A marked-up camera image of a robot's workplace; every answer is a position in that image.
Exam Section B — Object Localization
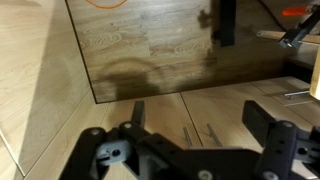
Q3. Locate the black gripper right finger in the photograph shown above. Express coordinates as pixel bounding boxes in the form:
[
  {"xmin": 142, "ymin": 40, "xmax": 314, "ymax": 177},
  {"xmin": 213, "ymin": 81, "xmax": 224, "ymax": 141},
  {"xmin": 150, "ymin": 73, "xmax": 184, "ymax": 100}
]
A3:
[{"xmin": 242, "ymin": 100, "xmax": 320, "ymax": 180}]

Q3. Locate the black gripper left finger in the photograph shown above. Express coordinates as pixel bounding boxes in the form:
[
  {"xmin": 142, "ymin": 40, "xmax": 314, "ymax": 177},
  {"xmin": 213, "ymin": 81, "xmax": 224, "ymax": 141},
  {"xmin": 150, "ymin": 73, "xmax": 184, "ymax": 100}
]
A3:
[{"xmin": 59, "ymin": 101, "xmax": 187, "ymax": 180}]

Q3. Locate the steel drawer handle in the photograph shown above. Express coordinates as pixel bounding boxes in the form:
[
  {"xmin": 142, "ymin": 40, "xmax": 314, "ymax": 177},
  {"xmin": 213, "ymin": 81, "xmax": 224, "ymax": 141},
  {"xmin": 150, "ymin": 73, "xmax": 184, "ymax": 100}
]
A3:
[{"xmin": 283, "ymin": 90, "xmax": 309, "ymax": 99}]

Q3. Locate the steel cabinet door handle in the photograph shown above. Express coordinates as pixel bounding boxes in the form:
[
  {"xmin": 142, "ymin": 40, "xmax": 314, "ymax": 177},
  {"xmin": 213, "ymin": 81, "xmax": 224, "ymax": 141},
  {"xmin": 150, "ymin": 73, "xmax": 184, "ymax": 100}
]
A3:
[{"xmin": 183, "ymin": 127, "xmax": 193, "ymax": 147}]

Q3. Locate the orange power cable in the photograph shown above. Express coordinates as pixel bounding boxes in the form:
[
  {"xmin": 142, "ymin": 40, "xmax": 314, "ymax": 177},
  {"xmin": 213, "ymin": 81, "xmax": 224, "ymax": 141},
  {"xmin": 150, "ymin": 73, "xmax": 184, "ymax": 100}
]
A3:
[{"xmin": 86, "ymin": 0, "xmax": 129, "ymax": 10}]

